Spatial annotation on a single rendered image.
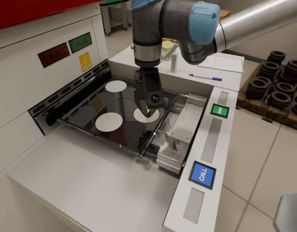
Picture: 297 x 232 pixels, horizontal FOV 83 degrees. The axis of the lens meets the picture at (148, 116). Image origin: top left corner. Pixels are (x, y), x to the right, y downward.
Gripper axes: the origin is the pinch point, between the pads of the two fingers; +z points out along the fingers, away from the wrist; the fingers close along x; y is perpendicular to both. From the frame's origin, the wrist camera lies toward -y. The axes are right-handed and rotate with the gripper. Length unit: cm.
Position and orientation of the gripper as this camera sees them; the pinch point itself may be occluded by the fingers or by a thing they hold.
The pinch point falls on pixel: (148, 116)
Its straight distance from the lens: 57.9
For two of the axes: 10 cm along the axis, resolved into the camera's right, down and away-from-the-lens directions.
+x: -9.9, 1.0, -1.1
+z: 0.0, 7.3, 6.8
